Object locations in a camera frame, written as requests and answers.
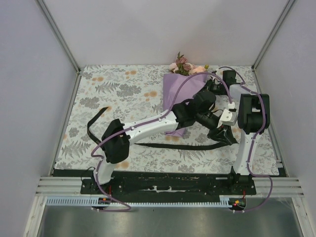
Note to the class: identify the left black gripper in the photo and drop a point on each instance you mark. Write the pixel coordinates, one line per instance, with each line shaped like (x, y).
(221, 134)

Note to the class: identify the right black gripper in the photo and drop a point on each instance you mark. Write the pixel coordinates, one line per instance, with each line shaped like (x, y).
(209, 84)

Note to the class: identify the cream rose fake flower stem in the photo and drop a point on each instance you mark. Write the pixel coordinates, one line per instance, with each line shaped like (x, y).
(199, 69)

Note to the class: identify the dark pink fake flower stem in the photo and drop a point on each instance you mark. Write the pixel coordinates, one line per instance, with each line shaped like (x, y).
(183, 67)

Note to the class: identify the black ribbon with gold text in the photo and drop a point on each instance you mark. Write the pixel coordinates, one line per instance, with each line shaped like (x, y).
(120, 142)

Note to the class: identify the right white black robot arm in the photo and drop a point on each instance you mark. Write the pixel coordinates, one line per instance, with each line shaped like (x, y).
(252, 117)

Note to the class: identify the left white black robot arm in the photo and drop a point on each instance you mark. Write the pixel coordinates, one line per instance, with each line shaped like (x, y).
(181, 115)

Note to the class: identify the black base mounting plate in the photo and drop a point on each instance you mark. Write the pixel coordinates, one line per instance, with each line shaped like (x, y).
(153, 187)

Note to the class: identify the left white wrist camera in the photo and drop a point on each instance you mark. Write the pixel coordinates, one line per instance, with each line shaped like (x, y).
(229, 115)

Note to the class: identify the aluminium frame rail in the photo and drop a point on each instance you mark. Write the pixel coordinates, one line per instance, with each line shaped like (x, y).
(283, 187)

